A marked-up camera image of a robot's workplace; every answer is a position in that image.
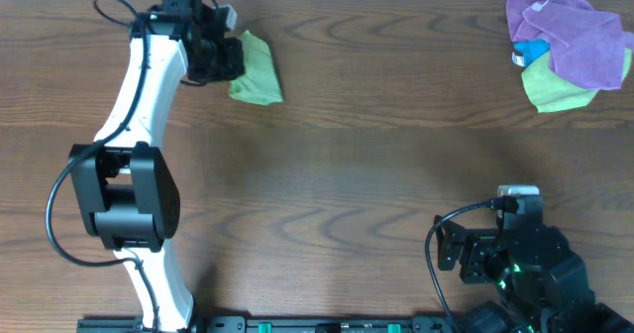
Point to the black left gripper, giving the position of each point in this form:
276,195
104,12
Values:
230,57

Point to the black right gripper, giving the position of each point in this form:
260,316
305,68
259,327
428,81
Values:
447,245

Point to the green microfiber cloth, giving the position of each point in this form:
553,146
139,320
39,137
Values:
259,84

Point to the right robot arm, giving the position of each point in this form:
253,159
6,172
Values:
542,283

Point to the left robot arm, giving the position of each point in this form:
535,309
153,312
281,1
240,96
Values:
125,193

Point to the blue cloth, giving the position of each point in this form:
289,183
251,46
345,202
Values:
524,53

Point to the purple microfiber cloth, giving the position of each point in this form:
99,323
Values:
587,46

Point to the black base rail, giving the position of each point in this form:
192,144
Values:
242,324

